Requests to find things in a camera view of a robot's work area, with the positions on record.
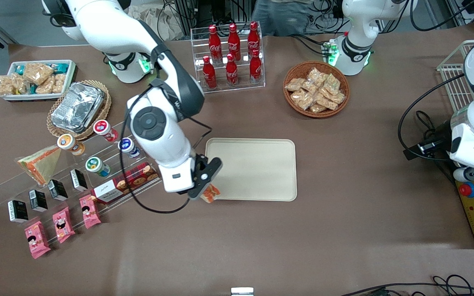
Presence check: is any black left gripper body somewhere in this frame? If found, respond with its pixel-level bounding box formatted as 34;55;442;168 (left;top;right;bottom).
434;122;454;159

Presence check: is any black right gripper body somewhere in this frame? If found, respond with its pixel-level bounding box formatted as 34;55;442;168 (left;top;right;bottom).
187;155;223;201

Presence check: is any sandwich with green filling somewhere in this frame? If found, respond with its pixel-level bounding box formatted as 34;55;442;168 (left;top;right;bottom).
200;184;221;204

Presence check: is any beige rectangular tray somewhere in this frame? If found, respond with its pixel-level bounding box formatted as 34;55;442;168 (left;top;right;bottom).
202;138;297;202

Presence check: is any wrapped sandwich with orange filling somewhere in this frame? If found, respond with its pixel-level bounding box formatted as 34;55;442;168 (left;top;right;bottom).
17;145;62;186

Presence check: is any red plaid cookie box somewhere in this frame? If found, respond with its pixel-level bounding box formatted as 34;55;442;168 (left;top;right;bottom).
91;162;160;205

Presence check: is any blue lid yogurt cup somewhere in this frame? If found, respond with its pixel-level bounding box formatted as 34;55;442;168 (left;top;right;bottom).
118;138;141;159

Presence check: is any clear acrylic bottle rack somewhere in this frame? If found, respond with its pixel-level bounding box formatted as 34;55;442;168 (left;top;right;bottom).
191;24;266;95

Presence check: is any clear acrylic tiered stand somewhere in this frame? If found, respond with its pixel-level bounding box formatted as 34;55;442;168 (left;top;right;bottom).
0;120;162;231

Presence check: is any red cola bottle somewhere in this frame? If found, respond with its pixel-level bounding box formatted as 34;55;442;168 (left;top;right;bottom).
249;49;263;84
228;23;241;61
247;22;260;56
202;56;217;90
209;25;223;63
225;54;239;87

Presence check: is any red lid yogurt cup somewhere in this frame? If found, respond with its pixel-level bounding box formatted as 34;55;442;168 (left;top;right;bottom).
93;120;119;143

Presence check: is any round brown wicker basket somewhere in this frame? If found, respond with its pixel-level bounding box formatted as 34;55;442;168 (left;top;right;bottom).
283;61;350;119

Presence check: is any green lid yogurt cup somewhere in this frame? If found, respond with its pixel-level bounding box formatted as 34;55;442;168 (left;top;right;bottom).
86;157;111;178

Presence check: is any pink snack packet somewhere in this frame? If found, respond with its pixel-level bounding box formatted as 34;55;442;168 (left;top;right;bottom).
53;207;76;244
24;221;51;260
79;195;102;230

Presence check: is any oval light wicker basket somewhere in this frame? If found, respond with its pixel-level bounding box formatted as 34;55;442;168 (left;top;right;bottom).
47;80;112;141

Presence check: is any small black carton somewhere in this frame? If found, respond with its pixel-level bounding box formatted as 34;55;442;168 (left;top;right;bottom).
48;180;69;202
8;200;29;224
70;169;88;193
29;190;49;213

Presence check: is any orange lid yogurt cup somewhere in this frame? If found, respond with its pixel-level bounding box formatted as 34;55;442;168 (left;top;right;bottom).
57;134;86;156

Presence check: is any silver foil container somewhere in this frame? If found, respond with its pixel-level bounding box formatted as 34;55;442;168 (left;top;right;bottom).
51;82;105;133

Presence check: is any crumpled beige paper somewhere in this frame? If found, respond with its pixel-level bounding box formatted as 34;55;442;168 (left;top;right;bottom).
129;6;185;42

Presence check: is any white rectangular snack bin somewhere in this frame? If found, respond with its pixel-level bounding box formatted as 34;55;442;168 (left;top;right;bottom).
2;60;77;102

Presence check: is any person in dark clothes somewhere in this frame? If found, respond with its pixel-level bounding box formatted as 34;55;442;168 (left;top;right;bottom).
253;0;316;37

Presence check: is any large bagged rice cracker pack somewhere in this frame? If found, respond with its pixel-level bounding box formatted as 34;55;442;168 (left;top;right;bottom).
23;63;55;86

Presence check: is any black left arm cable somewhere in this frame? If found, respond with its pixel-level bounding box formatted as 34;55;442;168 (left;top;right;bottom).
397;74;468;162

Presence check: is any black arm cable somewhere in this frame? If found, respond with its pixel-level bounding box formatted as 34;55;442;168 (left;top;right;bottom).
397;74;468;162
123;92;214;215

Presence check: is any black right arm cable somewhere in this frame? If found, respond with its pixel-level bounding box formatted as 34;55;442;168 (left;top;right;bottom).
123;92;214;215

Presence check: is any white wire rack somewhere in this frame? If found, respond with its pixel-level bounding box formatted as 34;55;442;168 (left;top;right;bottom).
437;40;474;114

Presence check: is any black floor cable bundle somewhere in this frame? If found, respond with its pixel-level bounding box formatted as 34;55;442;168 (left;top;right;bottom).
340;275;474;296

